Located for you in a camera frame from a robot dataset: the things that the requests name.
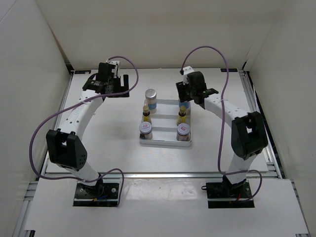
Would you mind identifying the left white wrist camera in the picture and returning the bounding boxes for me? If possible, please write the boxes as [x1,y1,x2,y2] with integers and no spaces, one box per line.
[106,60,120,78]

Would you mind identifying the short spice jar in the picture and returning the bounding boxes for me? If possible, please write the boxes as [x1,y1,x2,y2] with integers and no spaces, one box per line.
[176,123,191,141]
[139,121,153,140]

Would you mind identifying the tall white shaker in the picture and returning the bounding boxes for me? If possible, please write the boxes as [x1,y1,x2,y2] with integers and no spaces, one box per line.
[145,88,157,114]
[178,100,191,115]

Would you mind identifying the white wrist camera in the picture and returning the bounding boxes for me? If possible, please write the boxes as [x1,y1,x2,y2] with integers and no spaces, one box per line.
[106,60,120,78]
[180,66,194,84]

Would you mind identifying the white divided organizer tray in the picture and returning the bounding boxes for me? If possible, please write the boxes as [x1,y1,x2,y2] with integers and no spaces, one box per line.
[139,99,193,148]

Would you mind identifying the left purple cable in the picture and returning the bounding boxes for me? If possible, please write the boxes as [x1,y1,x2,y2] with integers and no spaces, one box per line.
[29,55,140,207]

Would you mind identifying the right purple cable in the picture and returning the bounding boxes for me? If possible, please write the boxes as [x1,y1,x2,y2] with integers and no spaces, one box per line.
[179,45,264,202]

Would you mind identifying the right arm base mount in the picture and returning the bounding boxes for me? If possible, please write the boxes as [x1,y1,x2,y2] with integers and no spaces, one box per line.
[201,181,255,209]

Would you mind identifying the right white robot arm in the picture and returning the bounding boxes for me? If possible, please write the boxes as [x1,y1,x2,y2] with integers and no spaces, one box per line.
[176,70,268,198]

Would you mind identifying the aluminium front rail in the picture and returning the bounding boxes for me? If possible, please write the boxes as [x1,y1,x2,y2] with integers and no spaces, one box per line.
[45,171,222,179]

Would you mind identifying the yellow label bottle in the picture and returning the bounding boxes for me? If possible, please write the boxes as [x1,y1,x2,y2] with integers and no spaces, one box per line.
[142,105,152,123]
[177,106,186,125]

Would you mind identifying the purple cable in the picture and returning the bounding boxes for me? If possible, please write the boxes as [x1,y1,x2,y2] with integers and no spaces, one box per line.
[29,55,140,207]
[179,45,264,202]

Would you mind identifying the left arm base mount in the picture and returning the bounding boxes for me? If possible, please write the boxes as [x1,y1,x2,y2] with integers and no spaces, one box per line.
[73,182,120,207]

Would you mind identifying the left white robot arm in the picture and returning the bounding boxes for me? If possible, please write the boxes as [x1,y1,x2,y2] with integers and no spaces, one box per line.
[46,61,129,198]

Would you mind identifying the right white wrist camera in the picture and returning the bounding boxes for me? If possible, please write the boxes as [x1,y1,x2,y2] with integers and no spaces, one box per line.
[180,66,194,84]

